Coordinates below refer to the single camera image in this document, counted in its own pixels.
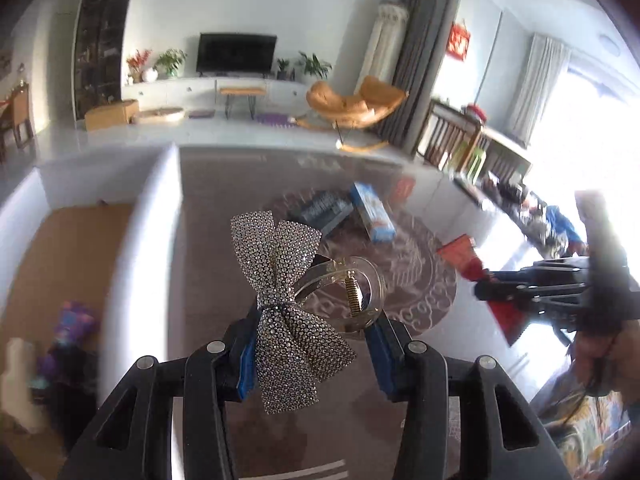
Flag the pile of mixed clutter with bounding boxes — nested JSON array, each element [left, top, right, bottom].
[[450, 170, 587, 257]]

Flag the rhinestone bow hair clip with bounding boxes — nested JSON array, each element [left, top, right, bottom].
[[229, 211, 387, 416]]

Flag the wooden bench with black legs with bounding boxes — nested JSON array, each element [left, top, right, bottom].
[[218, 85, 266, 120]]

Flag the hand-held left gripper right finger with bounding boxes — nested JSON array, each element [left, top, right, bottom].
[[366, 311, 574, 480]]

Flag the wooden dining chairs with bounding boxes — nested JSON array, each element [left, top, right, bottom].
[[0, 84, 35, 162]]

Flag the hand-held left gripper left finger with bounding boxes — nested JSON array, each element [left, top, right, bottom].
[[57, 309, 262, 480]]

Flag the white storage box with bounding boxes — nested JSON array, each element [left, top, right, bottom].
[[0, 142, 182, 480]]

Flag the round beige pet bed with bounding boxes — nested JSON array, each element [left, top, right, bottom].
[[133, 106, 185, 125]]

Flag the blue cardboard box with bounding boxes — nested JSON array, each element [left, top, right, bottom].
[[349, 182, 397, 244]]

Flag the black television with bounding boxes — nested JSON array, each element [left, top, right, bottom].
[[196, 32, 278, 79]]

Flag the large leafy potted plant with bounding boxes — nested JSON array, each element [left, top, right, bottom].
[[297, 51, 333, 81]]

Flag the white curtain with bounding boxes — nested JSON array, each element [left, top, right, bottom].
[[504, 32, 571, 146]]

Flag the wooden slatted side table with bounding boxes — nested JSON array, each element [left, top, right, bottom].
[[413, 98, 534, 186]]

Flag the dark blue packet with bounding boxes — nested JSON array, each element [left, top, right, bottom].
[[289, 188, 354, 236]]

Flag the floral patterned cloth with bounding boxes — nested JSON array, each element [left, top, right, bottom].
[[529, 384, 640, 480]]

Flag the red flowers in vase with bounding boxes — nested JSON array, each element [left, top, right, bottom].
[[125, 48, 153, 84]]

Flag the person's right hand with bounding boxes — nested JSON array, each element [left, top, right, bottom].
[[571, 317, 640, 397]]

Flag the purple butterfly toy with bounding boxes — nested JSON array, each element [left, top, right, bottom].
[[29, 301, 99, 392]]

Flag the standing air conditioner with cover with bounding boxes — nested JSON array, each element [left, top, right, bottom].
[[357, 2, 409, 94]]

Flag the white television cabinet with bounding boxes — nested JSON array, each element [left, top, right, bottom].
[[122, 75, 312, 117]]

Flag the red wall hanging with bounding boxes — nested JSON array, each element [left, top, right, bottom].
[[446, 19, 472, 63]]

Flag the grey curtain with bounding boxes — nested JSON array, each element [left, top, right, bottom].
[[379, 0, 454, 149]]

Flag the beige bow hair clip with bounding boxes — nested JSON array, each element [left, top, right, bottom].
[[0, 337, 47, 434]]

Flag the brown cardboard box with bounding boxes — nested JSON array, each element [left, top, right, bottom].
[[83, 99, 140, 132]]

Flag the red snack packet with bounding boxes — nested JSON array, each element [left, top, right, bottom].
[[436, 236, 539, 349]]

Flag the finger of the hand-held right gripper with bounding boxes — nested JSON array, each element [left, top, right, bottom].
[[486, 257, 589, 286], [473, 283, 584, 312]]

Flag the orange lounge chair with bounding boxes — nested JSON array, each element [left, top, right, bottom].
[[294, 75, 409, 154]]

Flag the dark glass display cabinet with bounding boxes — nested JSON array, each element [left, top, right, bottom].
[[73, 0, 141, 121]]

